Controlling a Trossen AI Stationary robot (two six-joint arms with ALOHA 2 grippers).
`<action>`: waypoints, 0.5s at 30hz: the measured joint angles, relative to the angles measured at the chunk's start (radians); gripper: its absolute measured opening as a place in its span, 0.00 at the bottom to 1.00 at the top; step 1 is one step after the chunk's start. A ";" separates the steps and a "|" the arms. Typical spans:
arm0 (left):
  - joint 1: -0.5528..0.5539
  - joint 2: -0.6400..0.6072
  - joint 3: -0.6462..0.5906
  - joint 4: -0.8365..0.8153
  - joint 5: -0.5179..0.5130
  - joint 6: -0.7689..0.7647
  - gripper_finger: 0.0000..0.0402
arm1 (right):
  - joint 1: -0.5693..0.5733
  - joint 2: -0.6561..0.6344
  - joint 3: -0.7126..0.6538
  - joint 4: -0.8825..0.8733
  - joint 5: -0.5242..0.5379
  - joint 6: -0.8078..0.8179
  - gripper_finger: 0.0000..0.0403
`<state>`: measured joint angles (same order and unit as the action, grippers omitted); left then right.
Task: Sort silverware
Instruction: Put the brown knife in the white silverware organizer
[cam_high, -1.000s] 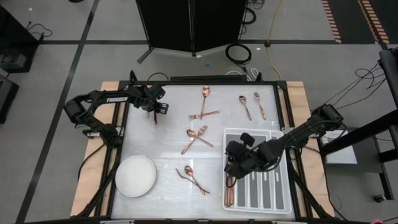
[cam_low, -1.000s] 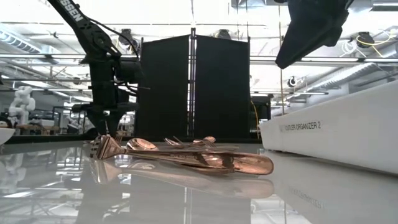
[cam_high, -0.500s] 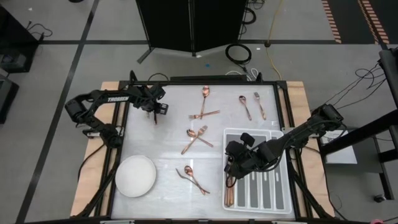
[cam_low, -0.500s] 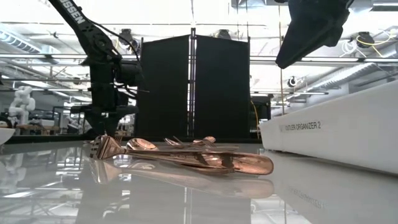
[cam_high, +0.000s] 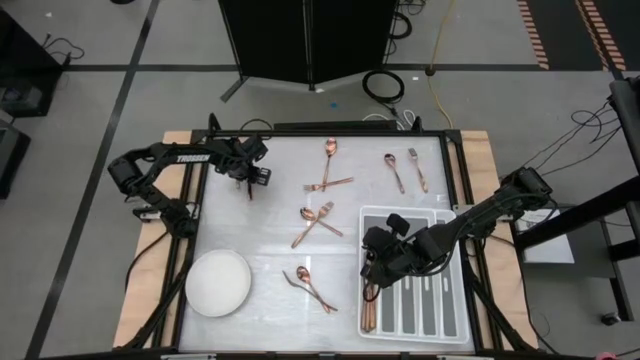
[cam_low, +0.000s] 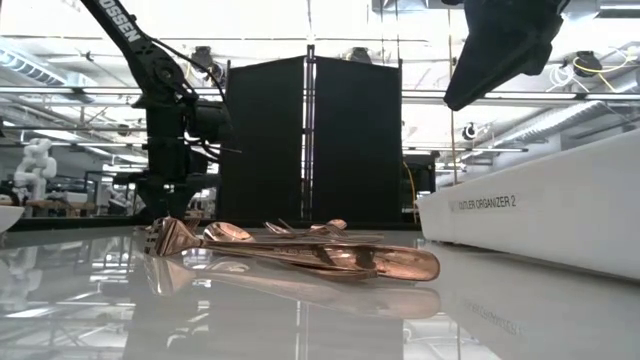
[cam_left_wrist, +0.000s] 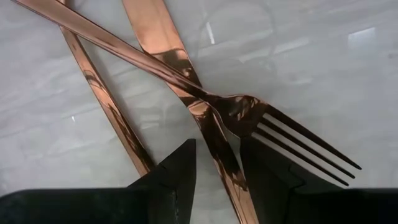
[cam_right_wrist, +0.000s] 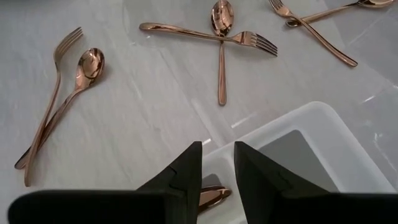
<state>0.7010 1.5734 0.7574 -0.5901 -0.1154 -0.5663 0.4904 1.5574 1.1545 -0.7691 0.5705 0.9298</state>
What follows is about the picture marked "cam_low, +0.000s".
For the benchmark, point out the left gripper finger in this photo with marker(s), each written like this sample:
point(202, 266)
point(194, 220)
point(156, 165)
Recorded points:
point(184, 202)
point(156, 202)

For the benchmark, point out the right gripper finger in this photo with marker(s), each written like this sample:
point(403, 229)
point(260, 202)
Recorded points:
point(490, 60)

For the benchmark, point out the copper spoon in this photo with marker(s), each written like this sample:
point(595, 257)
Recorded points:
point(336, 223)
point(272, 228)
point(227, 232)

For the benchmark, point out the copper fork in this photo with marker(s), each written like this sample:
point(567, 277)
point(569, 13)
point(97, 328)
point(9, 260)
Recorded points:
point(330, 232)
point(365, 230)
point(400, 262)

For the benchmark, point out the white cutlery organizer tray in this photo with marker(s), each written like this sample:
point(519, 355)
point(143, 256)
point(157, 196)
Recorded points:
point(550, 230)

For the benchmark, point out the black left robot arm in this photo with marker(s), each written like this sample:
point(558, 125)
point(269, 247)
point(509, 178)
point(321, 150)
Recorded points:
point(125, 30)

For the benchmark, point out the black folding partition screen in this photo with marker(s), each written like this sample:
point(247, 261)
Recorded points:
point(260, 150)

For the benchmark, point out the wooden bench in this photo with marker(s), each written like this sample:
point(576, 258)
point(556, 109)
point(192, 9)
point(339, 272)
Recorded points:
point(60, 204)

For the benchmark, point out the white robot figure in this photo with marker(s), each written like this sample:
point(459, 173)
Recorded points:
point(35, 165)

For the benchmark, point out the black cabinet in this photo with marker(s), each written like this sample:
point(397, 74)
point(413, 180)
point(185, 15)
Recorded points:
point(420, 185)

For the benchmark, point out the white round plate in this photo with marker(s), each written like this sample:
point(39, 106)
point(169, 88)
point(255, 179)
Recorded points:
point(7, 217)

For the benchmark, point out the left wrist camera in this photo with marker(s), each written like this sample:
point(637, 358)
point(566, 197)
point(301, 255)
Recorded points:
point(212, 120)

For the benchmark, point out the black frame workcell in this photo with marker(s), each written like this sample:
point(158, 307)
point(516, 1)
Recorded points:
point(115, 173)

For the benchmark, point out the long ceiling light rail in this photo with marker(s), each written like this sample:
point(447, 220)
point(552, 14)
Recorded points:
point(575, 95)

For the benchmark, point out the silver ventilation duct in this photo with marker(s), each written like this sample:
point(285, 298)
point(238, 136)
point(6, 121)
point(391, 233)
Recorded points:
point(560, 120)
point(30, 70)

